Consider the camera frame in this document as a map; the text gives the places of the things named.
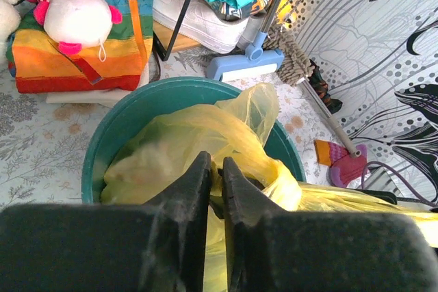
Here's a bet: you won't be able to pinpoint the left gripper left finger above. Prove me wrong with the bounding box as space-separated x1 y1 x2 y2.
1 152 211 291

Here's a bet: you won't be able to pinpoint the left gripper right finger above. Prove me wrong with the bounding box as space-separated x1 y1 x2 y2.
222 157 437 291

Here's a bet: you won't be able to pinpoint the yellow trash bag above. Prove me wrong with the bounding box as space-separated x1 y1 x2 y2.
101 83 437 291

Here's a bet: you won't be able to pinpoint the teal trash bin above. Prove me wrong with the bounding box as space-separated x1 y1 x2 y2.
81 77 304 211

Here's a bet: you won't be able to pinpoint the rainbow striped bag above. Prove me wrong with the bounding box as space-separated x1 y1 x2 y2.
6 0 153 94

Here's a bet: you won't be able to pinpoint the purple orange sock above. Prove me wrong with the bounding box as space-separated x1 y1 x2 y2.
314 140 367 188

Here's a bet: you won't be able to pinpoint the grey chenille mop head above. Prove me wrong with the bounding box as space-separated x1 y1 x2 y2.
263 23 315 86

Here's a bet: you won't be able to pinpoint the blue floor mop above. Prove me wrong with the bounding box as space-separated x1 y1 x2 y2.
205 0 285 82

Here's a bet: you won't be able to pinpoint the white sneakers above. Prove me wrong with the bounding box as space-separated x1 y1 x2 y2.
153 0 248 54

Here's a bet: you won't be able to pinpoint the yellow plush duck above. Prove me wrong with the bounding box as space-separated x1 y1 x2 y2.
276 0 294 27

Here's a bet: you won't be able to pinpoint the white pink plush toy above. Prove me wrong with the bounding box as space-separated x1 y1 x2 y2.
28 0 123 62

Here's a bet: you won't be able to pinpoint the cream plush lamb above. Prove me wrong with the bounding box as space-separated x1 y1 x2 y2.
0 0 21 64

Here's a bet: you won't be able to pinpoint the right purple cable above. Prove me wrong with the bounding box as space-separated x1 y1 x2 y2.
360 160 438 205

